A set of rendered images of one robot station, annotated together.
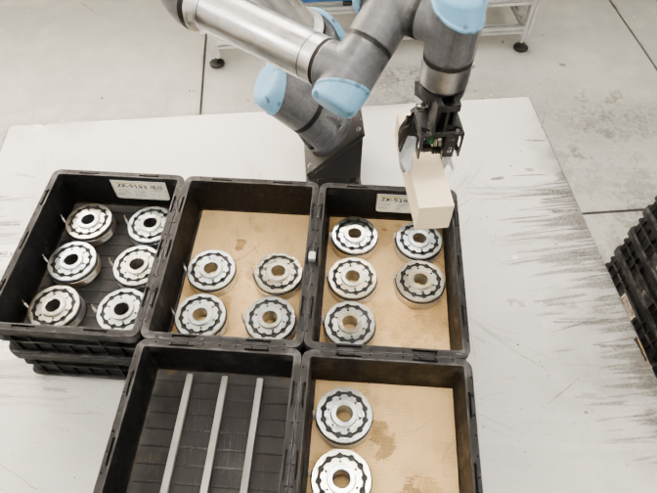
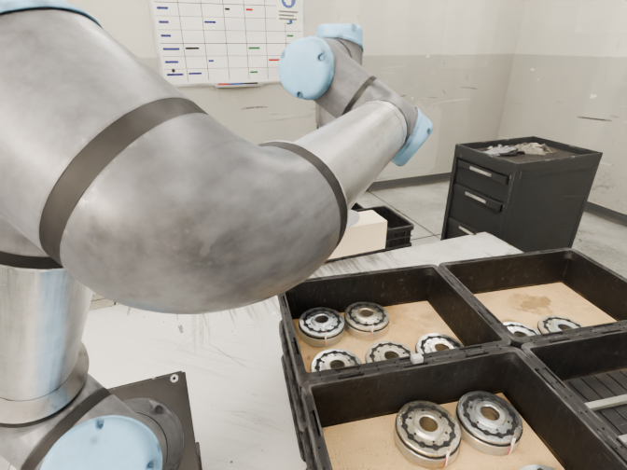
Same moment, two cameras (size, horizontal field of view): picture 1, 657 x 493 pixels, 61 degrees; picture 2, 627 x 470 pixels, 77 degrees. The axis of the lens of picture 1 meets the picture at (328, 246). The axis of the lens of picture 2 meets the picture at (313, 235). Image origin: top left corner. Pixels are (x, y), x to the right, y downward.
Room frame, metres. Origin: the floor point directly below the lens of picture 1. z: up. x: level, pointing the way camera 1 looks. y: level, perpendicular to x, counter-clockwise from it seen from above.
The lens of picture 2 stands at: (0.93, 0.47, 1.42)
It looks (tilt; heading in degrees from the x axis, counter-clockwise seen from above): 26 degrees down; 254
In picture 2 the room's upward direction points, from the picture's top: straight up
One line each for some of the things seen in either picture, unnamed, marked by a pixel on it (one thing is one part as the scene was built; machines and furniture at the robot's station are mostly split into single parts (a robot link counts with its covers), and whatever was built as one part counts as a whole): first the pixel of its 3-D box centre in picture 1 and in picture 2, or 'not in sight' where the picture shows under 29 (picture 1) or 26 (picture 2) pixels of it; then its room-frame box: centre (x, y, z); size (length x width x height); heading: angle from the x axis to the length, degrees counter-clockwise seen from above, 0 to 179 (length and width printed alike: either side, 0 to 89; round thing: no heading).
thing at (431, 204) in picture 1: (421, 167); (324, 238); (0.72, -0.18, 1.08); 0.24 x 0.06 x 0.06; 5
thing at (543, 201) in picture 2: not in sight; (508, 222); (-0.81, -1.27, 0.45); 0.60 x 0.45 x 0.90; 5
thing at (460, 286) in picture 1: (386, 263); (381, 313); (0.62, -0.12, 0.92); 0.40 x 0.30 x 0.02; 176
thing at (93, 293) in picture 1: (102, 261); not in sight; (0.66, 0.48, 0.87); 0.40 x 0.30 x 0.11; 176
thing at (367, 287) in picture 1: (352, 277); (391, 358); (0.62, -0.05, 0.86); 0.10 x 0.10 x 0.01
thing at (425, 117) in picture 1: (437, 115); not in sight; (0.69, -0.18, 1.23); 0.09 x 0.08 x 0.12; 5
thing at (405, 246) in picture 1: (418, 240); (321, 321); (0.72, -0.20, 0.86); 0.10 x 0.10 x 0.01
